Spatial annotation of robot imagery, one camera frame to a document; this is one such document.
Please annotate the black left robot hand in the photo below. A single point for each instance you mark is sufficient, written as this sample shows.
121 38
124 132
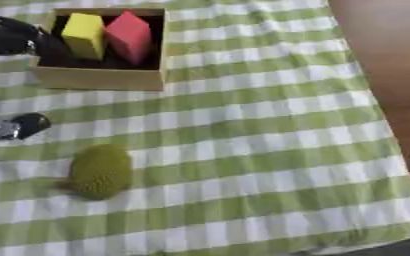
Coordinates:
7 36

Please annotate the green spiky toy durian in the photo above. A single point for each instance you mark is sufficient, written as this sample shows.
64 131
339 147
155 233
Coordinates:
100 173

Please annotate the red rectangular block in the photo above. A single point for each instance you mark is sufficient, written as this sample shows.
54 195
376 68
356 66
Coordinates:
130 35

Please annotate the yellow rectangular block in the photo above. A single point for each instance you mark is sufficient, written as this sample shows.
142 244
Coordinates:
85 33

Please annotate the tan cardboard box black inside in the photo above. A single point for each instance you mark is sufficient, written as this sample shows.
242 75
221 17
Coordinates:
97 79

